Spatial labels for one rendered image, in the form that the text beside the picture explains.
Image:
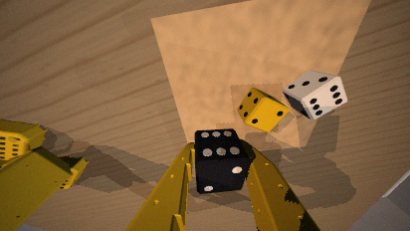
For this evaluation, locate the yellow die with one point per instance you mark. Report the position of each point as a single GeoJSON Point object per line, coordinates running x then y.
{"type": "Point", "coordinates": [261, 110]}

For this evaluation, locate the white die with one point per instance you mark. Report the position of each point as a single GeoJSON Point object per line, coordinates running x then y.
{"type": "Point", "coordinates": [315, 93]}

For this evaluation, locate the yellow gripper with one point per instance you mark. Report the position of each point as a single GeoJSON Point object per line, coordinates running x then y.
{"type": "Point", "coordinates": [275, 206]}

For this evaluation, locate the tan mat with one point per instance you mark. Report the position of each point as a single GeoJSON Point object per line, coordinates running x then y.
{"type": "Point", "coordinates": [213, 57]}

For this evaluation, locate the black die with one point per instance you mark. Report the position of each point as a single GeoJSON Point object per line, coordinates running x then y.
{"type": "Point", "coordinates": [221, 161]}

